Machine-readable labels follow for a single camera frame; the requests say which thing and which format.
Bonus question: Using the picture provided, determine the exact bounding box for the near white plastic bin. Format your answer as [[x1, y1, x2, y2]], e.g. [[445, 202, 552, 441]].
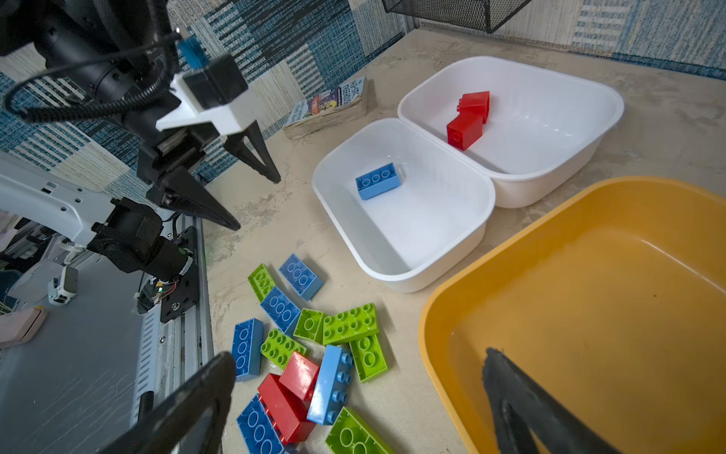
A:
[[312, 118, 495, 293]]

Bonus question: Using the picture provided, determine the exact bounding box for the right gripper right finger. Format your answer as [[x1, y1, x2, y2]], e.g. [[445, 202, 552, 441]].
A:
[[482, 348, 617, 453]]

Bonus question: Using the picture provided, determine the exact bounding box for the green brick top tall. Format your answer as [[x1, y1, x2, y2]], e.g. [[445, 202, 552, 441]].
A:
[[323, 303, 379, 346]]

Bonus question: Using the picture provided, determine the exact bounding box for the red long centre brick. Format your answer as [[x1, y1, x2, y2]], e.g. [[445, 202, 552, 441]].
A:
[[258, 374, 316, 445]]

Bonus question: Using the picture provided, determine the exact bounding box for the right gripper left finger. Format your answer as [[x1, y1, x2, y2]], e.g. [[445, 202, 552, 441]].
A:
[[102, 352, 236, 453]]

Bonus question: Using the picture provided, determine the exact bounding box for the red centre square brick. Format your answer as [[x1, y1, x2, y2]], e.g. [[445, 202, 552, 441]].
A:
[[280, 352, 320, 407]]

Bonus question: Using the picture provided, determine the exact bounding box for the yellow plastic bin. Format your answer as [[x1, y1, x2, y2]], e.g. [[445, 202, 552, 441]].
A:
[[419, 177, 725, 453]]

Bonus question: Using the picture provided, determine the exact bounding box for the green diagonal long brick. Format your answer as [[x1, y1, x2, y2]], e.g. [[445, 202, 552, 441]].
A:
[[260, 328, 308, 371]]

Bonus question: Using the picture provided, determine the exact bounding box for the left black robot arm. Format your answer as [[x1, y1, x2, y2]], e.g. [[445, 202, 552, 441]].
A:
[[1, 1, 281, 282]]

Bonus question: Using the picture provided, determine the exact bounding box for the light blue brick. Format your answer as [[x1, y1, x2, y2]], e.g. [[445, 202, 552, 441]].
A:
[[355, 163, 401, 201], [307, 345, 354, 426]]

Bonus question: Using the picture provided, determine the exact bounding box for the colourful paperback book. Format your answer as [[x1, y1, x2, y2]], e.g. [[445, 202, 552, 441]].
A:
[[282, 77, 371, 140]]

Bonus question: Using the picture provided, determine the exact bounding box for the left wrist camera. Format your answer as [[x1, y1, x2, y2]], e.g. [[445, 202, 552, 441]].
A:
[[156, 54, 260, 135]]

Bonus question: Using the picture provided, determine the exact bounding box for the small green square brick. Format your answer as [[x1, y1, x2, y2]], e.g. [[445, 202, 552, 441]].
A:
[[293, 308, 326, 344]]

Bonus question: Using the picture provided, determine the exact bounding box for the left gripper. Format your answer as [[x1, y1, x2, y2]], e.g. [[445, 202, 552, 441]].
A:
[[137, 121, 281, 231]]

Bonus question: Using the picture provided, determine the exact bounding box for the black wire shelf rack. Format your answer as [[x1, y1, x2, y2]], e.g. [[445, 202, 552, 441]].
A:
[[382, 0, 531, 34]]

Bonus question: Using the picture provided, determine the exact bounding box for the small green brick top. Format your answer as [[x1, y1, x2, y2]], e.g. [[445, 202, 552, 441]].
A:
[[349, 334, 389, 383]]

